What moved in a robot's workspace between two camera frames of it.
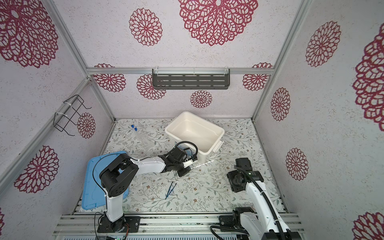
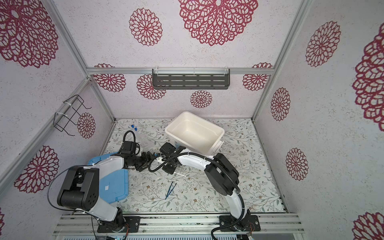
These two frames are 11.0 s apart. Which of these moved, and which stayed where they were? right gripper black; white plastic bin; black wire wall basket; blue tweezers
Moved: right gripper black
Stayed: black wire wall basket; blue tweezers; white plastic bin
